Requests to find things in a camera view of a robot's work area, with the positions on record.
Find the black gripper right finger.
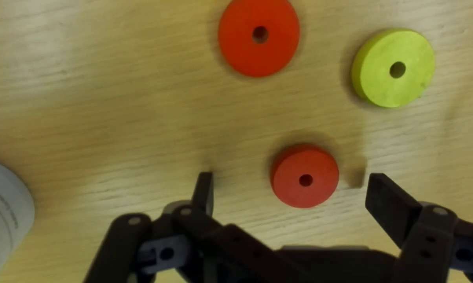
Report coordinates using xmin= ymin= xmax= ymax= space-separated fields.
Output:
xmin=365 ymin=173 xmax=473 ymax=283

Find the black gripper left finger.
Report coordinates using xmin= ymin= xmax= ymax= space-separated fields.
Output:
xmin=84 ymin=171 xmax=315 ymax=283

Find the small red ring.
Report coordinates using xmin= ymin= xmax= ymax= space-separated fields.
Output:
xmin=269 ymin=145 xmax=342 ymax=209

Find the small yellow ring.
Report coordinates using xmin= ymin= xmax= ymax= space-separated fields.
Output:
xmin=351 ymin=27 xmax=438 ymax=110

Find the white paper cup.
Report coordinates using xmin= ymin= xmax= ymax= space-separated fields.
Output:
xmin=0 ymin=164 xmax=37 ymax=269

